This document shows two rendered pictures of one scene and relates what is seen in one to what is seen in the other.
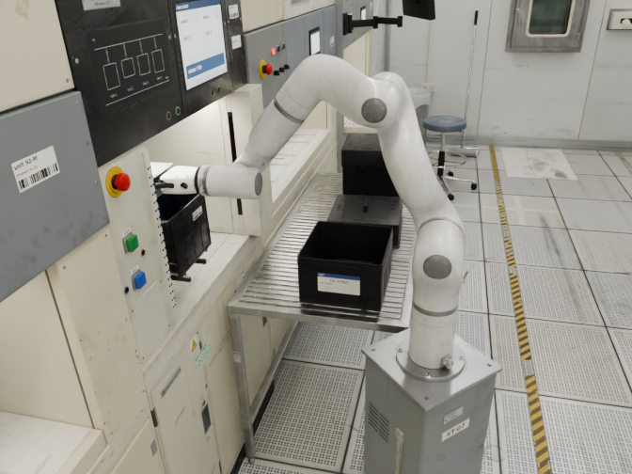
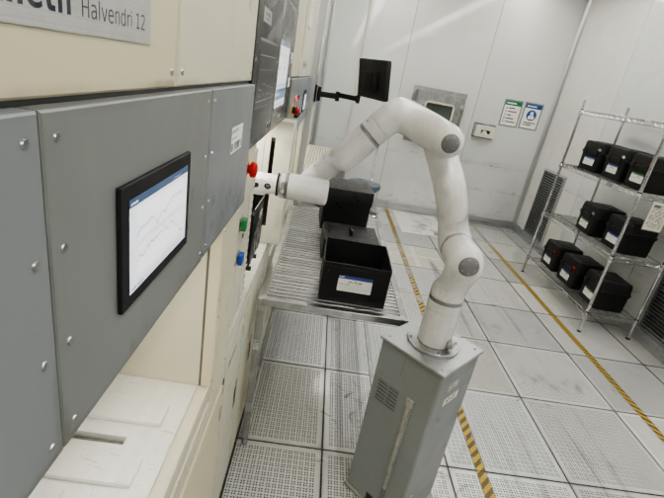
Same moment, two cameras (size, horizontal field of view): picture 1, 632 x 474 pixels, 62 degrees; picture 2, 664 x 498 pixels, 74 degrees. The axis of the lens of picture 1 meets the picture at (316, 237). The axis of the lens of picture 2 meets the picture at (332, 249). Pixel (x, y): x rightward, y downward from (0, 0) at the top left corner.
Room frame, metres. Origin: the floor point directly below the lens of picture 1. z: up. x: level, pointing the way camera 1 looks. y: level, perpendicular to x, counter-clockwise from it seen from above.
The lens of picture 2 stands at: (-0.04, 0.53, 1.61)
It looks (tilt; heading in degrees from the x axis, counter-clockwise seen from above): 22 degrees down; 342
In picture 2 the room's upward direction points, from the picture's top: 10 degrees clockwise
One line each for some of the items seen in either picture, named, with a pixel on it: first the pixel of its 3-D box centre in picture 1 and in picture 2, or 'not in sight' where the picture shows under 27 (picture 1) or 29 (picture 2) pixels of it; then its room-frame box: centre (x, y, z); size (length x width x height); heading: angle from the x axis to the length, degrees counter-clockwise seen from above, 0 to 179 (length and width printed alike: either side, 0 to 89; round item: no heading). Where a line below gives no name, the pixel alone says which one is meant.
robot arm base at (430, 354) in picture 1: (432, 331); (439, 321); (1.16, -0.31, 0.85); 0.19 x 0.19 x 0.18
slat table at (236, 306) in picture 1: (350, 302); (323, 309); (2.01, -0.15, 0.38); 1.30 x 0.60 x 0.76; 165
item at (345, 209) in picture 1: (366, 215); (349, 239); (1.98, -0.21, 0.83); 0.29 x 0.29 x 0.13; 78
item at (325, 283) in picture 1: (347, 263); (354, 271); (1.56, -0.10, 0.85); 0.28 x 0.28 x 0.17; 75
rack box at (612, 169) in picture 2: not in sight; (627, 165); (2.89, -2.85, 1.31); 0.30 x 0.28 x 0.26; 164
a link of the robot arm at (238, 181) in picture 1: (236, 181); (308, 189); (1.31, 0.21, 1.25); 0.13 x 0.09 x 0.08; 75
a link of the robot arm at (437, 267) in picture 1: (437, 270); (456, 272); (1.13, -0.30, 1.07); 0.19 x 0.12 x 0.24; 164
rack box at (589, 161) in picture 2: not in sight; (602, 157); (3.25, -2.94, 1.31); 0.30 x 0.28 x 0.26; 170
